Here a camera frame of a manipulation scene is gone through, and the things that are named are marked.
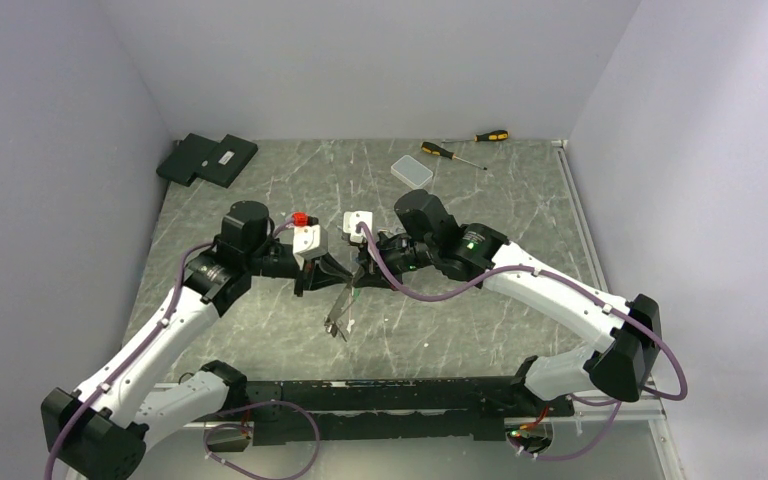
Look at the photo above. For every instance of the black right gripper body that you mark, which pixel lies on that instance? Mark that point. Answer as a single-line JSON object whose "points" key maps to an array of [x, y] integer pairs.
{"points": [[402, 255]]}

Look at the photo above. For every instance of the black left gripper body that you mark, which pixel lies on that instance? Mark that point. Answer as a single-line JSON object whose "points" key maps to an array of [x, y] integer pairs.
{"points": [[274, 263]]}

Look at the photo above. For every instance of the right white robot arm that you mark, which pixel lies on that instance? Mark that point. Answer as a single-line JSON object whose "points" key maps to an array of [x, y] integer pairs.
{"points": [[619, 335]]}

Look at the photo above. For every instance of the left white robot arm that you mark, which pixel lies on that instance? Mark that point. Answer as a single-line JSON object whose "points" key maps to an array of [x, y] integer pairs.
{"points": [[103, 428]]}

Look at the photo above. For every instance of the white plastic box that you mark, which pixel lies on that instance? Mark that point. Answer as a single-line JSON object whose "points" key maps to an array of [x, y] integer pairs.
{"points": [[412, 173]]}

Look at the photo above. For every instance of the orange black screwdriver near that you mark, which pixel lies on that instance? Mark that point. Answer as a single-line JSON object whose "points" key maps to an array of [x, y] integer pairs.
{"points": [[437, 150]]}

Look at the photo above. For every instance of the orange black screwdriver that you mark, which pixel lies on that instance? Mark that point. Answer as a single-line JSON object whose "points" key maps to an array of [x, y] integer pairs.
{"points": [[492, 136], [437, 150]]}

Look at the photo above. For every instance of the black flat case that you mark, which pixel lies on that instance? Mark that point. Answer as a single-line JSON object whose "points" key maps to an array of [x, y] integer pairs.
{"points": [[198, 157]]}

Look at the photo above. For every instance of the orange black screwdriver far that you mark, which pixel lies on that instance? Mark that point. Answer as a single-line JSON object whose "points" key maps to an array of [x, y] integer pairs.
{"points": [[492, 136]]}

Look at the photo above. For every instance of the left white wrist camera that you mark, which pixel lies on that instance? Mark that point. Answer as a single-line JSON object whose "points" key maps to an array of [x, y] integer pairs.
{"points": [[310, 239]]}

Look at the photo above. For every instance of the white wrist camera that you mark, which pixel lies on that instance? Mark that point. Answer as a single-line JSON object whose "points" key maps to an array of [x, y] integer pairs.
{"points": [[352, 232], [310, 239]]}

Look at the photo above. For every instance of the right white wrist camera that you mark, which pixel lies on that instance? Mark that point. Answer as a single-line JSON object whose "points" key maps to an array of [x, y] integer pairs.
{"points": [[352, 232]]}

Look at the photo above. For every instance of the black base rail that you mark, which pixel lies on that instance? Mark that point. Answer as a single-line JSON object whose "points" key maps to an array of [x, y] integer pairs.
{"points": [[285, 411]]}

